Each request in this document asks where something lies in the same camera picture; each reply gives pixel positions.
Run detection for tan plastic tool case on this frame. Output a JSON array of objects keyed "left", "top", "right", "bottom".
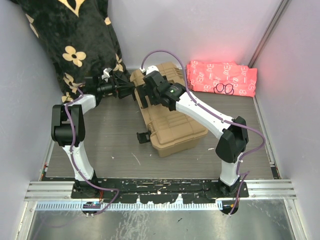
[{"left": 129, "top": 61, "right": 209, "bottom": 158}]

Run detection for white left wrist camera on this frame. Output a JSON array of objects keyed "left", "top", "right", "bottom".
[{"left": 101, "top": 67, "right": 112, "bottom": 82}]

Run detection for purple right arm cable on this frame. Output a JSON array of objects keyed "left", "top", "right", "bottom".
[{"left": 141, "top": 49, "right": 266, "bottom": 216}]

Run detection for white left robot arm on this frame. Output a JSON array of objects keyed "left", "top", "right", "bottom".
[{"left": 51, "top": 73, "right": 135, "bottom": 198}]

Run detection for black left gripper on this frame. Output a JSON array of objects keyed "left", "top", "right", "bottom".
[{"left": 96, "top": 73, "right": 135, "bottom": 99}]

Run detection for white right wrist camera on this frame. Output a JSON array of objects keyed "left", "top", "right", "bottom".
[{"left": 139, "top": 65, "right": 159, "bottom": 76}]

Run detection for pink printed cloth bag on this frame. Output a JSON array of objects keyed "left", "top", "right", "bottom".
[{"left": 186, "top": 60, "right": 258, "bottom": 98}]

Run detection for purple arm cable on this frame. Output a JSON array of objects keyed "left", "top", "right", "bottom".
[
  {"left": 64, "top": 83, "right": 121, "bottom": 216},
  {"left": 141, "top": 49, "right": 266, "bottom": 216}
]

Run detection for white slotted cable duct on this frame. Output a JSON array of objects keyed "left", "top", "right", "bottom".
[{"left": 35, "top": 200, "right": 223, "bottom": 211}]

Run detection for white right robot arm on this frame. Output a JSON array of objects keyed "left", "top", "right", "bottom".
[{"left": 136, "top": 69, "right": 249, "bottom": 197}]

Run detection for black floral plush blanket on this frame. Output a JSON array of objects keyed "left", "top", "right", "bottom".
[{"left": 14, "top": 0, "right": 130, "bottom": 103}]

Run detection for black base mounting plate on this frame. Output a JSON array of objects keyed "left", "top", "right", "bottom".
[{"left": 71, "top": 178, "right": 249, "bottom": 204}]

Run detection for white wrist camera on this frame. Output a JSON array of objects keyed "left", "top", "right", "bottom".
[
  {"left": 101, "top": 67, "right": 112, "bottom": 82},
  {"left": 139, "top": 65, "right": 159, "bottom": 76}
]

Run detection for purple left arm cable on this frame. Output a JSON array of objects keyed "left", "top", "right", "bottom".
[{"left": 64, "top": 83, "right": 121, "bottom": 216}]

